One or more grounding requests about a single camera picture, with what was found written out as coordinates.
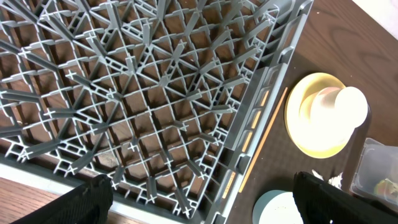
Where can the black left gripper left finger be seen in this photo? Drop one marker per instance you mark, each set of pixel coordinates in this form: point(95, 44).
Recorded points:
point(88, 203)

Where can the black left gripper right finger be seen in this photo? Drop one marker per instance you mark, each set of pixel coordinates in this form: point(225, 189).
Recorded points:
point(319, 202)

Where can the light blue bowl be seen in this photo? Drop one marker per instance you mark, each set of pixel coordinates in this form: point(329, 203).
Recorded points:
point(276, 207)

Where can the yellow green snack wrapper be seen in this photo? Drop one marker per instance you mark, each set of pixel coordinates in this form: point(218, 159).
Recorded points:
point(386, 189)

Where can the grey plastic dishwasher rack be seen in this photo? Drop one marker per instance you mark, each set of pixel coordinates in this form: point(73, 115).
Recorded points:
point(169, 99)

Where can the clear plastic bin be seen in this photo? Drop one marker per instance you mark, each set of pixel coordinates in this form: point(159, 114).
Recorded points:
point(377, 162)

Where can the left wooden chopstick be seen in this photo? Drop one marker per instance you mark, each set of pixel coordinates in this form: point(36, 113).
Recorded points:
point(262, 141)

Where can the pink bowl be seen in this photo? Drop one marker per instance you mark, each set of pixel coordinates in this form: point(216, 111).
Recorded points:
point(321, 112)

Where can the white cup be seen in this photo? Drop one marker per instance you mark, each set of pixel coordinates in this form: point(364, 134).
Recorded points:
point(354, 106)

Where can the yellow plate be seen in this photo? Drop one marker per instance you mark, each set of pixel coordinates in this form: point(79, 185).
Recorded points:
point(315, 143)

